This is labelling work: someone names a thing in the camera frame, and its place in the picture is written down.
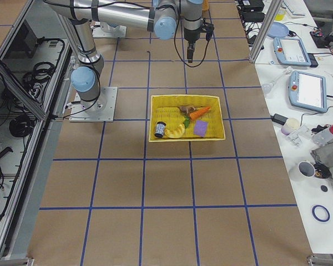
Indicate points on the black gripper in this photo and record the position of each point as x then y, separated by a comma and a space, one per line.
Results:
190, 35

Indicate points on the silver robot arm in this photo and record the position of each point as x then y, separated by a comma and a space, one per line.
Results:
162, 19

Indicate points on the orange toy carrot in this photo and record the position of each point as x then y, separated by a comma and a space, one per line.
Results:
198, 113

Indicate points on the yellow woven basket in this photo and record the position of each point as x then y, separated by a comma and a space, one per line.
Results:
165, 108

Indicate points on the purple foam block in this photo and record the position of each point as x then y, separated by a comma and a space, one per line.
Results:
200, 128

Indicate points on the white light bulb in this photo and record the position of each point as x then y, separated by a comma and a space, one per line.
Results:
267, 87

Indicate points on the blue plastic plate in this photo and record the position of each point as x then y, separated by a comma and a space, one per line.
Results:
278, 30

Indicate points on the toy croissant bread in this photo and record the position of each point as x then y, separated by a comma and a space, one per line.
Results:
176, 133

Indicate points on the upper blue teach pendant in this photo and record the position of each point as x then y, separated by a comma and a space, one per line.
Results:
291, 51

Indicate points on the blue teach pendant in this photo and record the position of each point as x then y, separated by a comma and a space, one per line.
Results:
307, 91
291, 51

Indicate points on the black power adapter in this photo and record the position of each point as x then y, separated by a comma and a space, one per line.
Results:
279, 119

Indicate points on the lower blue teach pendant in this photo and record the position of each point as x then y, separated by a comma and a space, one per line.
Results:
307, 91

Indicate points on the white lavender cup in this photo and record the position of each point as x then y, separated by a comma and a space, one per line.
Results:
291, 124

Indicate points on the white mug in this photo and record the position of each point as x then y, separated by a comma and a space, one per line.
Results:
302, 171

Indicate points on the black bowl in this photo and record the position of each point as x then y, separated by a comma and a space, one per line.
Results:
322, 171

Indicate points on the black round lid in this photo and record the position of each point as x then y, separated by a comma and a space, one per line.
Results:
324, 188

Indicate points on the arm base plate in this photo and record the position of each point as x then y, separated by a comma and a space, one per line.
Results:
103, 30
102, 110

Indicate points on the aluminium frame post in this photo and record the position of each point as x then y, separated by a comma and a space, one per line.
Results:
265, 27

